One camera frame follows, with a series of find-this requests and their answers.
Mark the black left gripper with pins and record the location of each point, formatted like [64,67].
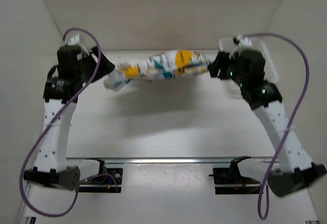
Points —
[106,68]

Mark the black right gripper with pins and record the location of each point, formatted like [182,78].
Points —
[222,60]

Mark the white printed shorts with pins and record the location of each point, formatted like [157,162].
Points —
[173,64]

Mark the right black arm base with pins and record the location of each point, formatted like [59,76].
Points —
[242,176]

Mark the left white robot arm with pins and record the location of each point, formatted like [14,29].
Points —
[50,168]

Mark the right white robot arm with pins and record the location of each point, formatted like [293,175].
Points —
[297,169]

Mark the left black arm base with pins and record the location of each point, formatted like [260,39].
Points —
[109,180]

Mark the white plastic mesh basket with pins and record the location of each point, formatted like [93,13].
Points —
[233,44]

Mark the aluminium rail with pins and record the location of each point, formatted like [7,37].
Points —
[166,160]

